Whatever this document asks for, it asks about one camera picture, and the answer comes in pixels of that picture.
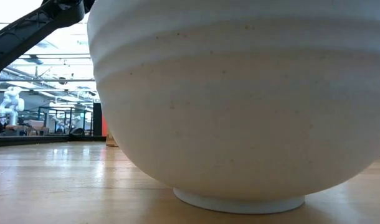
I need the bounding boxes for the white ribbed bowl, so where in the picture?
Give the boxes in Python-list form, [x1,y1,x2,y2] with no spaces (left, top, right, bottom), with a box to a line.
[87,0,380,215]

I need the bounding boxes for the orange partition panel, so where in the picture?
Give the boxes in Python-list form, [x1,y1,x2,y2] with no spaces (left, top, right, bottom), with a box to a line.
[102,115,110,137]

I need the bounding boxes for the black upright panel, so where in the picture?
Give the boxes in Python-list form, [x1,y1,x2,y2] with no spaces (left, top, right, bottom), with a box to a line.
[92,102,103,137]

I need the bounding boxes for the beige box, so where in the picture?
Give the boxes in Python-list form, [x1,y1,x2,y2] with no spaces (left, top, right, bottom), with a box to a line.
[23,119,45,131]

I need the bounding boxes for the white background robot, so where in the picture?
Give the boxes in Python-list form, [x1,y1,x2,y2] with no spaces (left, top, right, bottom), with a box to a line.
[0,86,25,127]

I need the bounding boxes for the black metal frame cage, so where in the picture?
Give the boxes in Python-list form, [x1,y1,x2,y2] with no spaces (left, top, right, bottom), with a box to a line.
[21,106,94,136]

